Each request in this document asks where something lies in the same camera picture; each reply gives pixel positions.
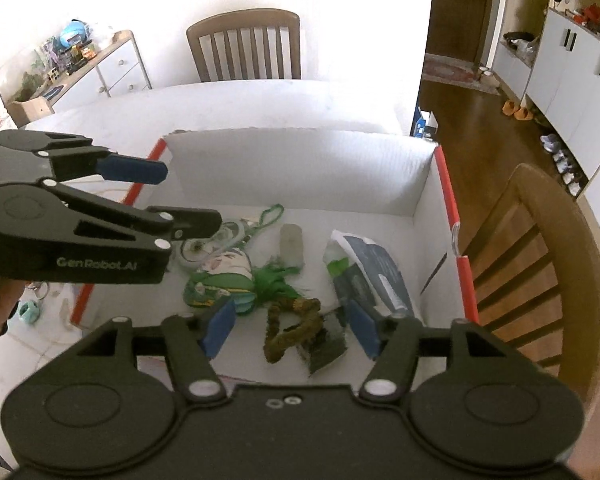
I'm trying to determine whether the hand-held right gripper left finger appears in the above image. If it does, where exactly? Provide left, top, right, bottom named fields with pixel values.
left=77, top=296, right=238, bottom=403

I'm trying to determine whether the blue round toy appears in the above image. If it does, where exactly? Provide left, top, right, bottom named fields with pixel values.
left=60, top=21, right=92, bottom=51

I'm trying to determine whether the dark brown door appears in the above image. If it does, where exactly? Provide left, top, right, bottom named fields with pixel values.
left=425, top=0, right=498, bottom=56

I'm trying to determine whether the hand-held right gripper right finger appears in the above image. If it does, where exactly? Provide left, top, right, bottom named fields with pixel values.
left=349, top=300, right=533, bottom=401

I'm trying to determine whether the small open cardboard box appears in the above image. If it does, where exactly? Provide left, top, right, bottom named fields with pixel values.
left=7, top=97, right=56, bottom=126

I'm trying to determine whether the dark green packet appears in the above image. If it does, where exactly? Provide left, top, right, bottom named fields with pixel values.
left=300, top=310, right=348, bottom=376

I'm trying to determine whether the white grey-blue pouch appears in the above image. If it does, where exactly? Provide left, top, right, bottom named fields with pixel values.
left=322, top=230, right=423, bottom=321

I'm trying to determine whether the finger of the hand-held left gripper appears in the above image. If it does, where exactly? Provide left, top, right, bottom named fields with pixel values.
left=0, top=130, right=170, bottom=184
left=45, top=181, right=224, bottom=253

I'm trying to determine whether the small teal toy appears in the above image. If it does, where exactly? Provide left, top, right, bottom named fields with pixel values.
left=17, top=300, right=43, bottom=326

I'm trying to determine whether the patterned doormat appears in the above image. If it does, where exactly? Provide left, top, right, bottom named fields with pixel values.
left=422, top=54, right=501, bottom=95

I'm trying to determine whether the grey rectangular block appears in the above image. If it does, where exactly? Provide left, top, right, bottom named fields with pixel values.
left=279, top=224, right=305, bottom=265

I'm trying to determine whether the person's left hand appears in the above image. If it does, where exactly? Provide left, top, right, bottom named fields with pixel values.
left=0, top=281, right=22, bottom=342

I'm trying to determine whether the blue white floor box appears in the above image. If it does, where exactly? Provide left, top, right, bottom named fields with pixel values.
left=411, top=107, right=440, bottom=138

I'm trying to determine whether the wooden white sideboard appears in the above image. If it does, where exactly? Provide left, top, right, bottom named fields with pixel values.
left=45, top=30, right=153, bottom=111

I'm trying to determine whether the plastic bag on shoe cabinet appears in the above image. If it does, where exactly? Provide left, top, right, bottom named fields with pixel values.
left=502, top=32, right=541, bottom=56

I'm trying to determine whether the clear tape roll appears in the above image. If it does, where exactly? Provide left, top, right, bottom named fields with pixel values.
left=179, top=219, right=255, bottom=273

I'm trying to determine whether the wooden slat-back chair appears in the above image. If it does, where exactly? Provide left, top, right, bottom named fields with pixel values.
left=186, top=8, right=302, bottom=83
left=460, top=162, right=600, bottom=406

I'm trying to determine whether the pile of small toys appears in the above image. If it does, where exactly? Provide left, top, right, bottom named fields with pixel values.
left=22, top=35, right=106, bottom=97

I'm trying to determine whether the brown braided cord green tassel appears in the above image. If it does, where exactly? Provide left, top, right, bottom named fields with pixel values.
left=252, top=257, right=326, bottom=365

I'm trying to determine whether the white lower cabinet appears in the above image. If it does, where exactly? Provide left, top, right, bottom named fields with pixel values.
left=524, top=7, right=600, bottom=181

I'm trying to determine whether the low white shoe cabinet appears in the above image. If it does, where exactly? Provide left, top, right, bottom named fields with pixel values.
left=492, top=42, right=536, bottom=101

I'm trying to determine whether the metal key ring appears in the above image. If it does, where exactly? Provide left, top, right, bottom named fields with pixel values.
left=27, top=282, right=63, bottom=302

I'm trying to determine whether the red cardboard box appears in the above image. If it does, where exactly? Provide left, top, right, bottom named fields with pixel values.
left=70, top=127, right=481, bottom=378

